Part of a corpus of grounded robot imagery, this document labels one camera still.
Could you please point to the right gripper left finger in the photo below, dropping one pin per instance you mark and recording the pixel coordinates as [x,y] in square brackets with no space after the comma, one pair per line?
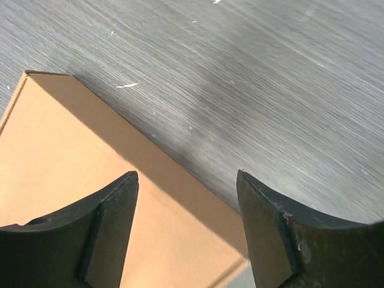
[81,245]

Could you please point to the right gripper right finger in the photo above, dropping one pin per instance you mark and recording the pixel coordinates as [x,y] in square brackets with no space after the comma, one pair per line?
[293,245]

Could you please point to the brown cardboard box sheet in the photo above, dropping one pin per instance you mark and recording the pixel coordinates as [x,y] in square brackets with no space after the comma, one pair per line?
[60,143]

